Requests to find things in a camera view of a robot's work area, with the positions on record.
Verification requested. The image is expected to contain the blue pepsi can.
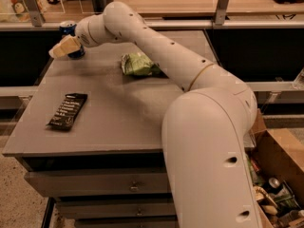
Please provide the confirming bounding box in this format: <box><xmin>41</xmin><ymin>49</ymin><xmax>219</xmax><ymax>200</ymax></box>
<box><xmin>60</xmin><ymin>20</ymin><xmax>86</xmax><ymax>59</ymax></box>

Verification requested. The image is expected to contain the grey drawer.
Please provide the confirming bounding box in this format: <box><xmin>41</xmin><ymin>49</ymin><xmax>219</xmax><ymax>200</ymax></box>
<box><xmin>75</xmin><ymin>216</ymin><xmax>180</xmax><ymax>228</ymax></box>
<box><xmin>57</xmin><ymin>198</ymin><xmax>176</xmax><ymax>219</ymax></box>
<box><xmin>25</xmin><ymin>168</ymin><xmax>170</xmax><ymax>198</ymax></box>

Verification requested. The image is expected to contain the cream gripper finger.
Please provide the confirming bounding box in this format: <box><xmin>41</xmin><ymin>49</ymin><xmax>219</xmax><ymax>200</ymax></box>
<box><xmin>48</xmin><ymin>35</ymin><xmax>81</xmax><ymax>59</ymax></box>

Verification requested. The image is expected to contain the middle grey drawer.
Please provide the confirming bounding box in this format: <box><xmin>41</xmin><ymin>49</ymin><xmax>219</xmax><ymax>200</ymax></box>
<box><xmin>57</xmin><ymin>198</ymin><xmax>176</xmax><ymax>219</ymax></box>

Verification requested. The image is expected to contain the silver can in box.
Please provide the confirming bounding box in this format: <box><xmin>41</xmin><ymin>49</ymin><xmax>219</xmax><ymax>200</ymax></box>
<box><xmin>268</xmin><ymin>178</ymin><xmax>281</xmax><ymax>189</ymax></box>

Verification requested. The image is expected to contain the cardboard box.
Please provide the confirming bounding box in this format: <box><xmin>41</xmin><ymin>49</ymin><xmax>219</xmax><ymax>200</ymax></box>
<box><xmin>246</xmin><ymin>108</ymin><xmax>304</xmax><ymax>228</ymax></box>

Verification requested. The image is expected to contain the green jalapeno chip bag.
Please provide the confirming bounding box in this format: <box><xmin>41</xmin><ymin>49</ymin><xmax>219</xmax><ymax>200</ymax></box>
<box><xmin>121</xmin><ymin>52</ymin><xmax>162</xmax><ymax>77</ymax></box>

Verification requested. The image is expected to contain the top grey drawer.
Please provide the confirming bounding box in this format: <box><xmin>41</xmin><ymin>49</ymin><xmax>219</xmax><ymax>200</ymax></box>
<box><xmin>25</xmin><ymin>168</ymin><xmax>170</xmax><ymax>198</ymax></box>

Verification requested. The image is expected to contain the grey drawer cabinet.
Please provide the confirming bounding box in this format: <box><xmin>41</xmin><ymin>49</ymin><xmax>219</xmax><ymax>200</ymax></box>
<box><xmin>2</xmin><ymin>30</ymin><xmax>256</xmax><ymax>228</ymax></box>

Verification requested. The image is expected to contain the right metal bracket post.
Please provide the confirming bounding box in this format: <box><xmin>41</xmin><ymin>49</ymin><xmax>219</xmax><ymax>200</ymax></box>
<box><xmin>213</xmin><ymin>0</ymin><xmax>230</xmax><ymax>26</ymax></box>

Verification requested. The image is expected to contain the orange snack bag background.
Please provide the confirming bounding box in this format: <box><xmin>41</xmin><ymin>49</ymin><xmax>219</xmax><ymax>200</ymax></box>
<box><xmin>0</xmin><ymin>0</ymin><xmax>48</xmax><ymax>23</ymax></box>

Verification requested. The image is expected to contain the left metal bracket post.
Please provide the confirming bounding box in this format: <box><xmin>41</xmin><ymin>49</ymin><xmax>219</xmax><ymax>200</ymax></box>
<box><xmin>24</xmin><ymin>0</ymin><xmax>45</xmax><ymax>27</ymax></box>

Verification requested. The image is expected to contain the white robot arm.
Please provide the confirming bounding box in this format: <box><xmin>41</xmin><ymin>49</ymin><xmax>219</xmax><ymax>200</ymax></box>
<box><xmin>49</xmin><ymin>2</ymin><xmax>262</xmax><ymax>228</ymax></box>

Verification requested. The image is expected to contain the black snack bar wrapper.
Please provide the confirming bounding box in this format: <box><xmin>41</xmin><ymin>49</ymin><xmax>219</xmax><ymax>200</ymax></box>
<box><xmin>47</xmin><ymin>93</ymin><xmax>87</xmax><ymax>131</ymax></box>

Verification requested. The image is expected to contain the bottom grey drawer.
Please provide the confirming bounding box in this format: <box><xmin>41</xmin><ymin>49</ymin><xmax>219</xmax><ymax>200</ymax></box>
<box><xmin>75</xmin><ymin>216</ymin><xmax>180</xmax><ymax>228</ymax></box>

